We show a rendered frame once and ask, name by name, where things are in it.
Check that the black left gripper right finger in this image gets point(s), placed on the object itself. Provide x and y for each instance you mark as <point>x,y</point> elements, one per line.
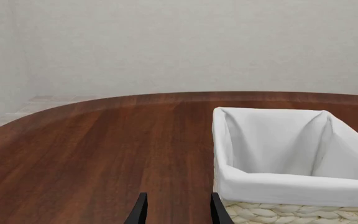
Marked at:
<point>219,211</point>

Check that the woven basket with white liner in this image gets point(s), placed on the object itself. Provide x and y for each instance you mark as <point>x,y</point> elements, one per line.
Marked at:
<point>275,149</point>

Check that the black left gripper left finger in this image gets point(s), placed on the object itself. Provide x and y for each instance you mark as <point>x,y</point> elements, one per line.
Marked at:
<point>139,211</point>

